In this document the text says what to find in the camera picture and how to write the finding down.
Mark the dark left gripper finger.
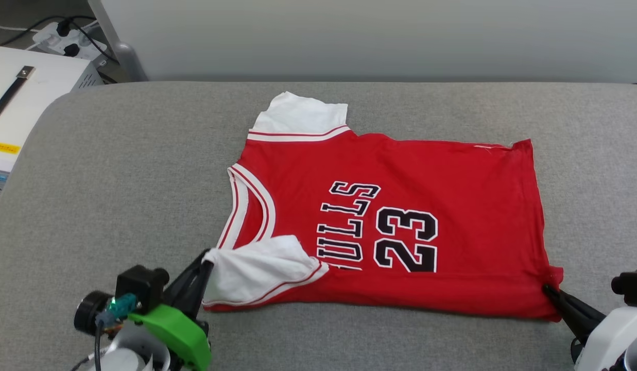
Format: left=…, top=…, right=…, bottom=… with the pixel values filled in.
left=164, top=251, right=211, bottom=307
left=182, top=261, right=215, bottom=323

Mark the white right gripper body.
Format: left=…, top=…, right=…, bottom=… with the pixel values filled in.
left=573, top=307, right=637, bottom=371

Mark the white power strip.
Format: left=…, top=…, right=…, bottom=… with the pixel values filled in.
left=32, top=21, right=105, bottom=60

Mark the black box handle strap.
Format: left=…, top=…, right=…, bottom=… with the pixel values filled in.
left=0, top=66, right=36, bottom=129

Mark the white equipment box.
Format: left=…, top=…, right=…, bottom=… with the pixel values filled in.
left=0, top=46, right=105, bottom=194

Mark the white partition panel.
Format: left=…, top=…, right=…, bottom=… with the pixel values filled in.
left=89, top=0, right=637, bottom=83

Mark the left camera cable teal plug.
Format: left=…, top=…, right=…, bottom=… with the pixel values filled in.
left=71, top=294, right=139, bottom=371

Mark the red and white basketball jersey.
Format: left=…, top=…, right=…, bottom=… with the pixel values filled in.
left=201, top=92, right=564, bottom=323

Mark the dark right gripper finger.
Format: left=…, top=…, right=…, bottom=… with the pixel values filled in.
left=543, top=286, right=589, bottom=341
left=547, top=286, right=606, bottom=330

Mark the black power cable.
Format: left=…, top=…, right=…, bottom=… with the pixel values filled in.
left=0, top=15, right=100, bottom=49
left=63, top=23, right=120, bottom=83

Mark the grey partition foot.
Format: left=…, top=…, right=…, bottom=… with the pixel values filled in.
left=115, top=41, right=148, bottom=82

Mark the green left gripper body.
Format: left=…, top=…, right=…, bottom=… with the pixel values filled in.
left=74, top=291, right=212, bottom=371

